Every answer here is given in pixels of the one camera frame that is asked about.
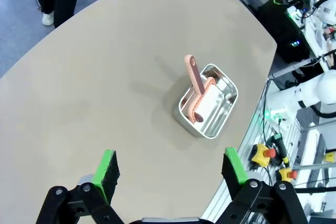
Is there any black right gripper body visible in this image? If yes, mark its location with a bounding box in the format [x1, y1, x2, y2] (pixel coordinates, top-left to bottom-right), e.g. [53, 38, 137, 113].
[291, 0, 312, 12]

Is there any black computer box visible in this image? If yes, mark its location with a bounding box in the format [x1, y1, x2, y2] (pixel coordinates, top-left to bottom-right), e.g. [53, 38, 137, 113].
[258, 0, 311, 64]

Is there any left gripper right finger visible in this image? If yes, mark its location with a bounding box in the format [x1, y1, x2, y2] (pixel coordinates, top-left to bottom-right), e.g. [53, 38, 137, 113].
[216, 146, 308, 224]

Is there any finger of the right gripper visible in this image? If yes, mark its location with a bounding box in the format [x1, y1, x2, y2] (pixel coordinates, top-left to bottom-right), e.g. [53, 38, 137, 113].
[272, 0, 295, 7]

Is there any black green handheld switch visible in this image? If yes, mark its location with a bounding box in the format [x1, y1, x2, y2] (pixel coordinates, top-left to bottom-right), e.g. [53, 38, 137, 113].
[270, 133, 291, 168]

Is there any yellow emergency stop button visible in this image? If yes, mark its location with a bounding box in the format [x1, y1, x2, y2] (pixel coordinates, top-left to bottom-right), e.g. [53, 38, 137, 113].
[251, 143, 277, 168]
[278, 167, 299, 183]

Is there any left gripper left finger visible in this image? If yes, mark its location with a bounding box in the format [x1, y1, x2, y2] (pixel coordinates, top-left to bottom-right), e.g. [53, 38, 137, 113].
[35, 149, 124, 224]

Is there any pink lint roller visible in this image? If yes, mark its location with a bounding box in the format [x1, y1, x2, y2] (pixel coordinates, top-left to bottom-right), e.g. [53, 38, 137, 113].
[183, 54, 218, 125]

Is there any rectangular stainless steel container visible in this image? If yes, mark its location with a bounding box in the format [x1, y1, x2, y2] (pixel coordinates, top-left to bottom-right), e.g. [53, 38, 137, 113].
[172, 63, 239, 139]

